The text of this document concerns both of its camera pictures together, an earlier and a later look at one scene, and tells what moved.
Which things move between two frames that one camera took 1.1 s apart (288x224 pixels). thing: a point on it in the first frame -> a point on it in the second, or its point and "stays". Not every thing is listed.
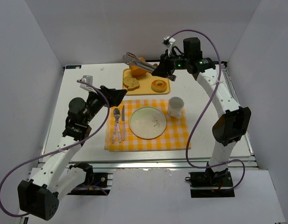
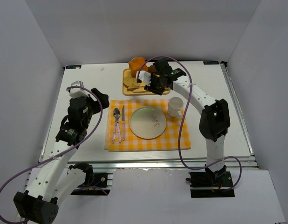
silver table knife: [123, 119] stays
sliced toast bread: [132, 83] stays
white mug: [175, 106] stays
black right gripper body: [164, 66] -> [153, 83]
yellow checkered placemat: [120, 136] stays
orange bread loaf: [137, 71] stays
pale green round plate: [147, 122] stays
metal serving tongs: [131, 59] -> [133, 86]
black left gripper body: [106, 95] -> [88, 102]
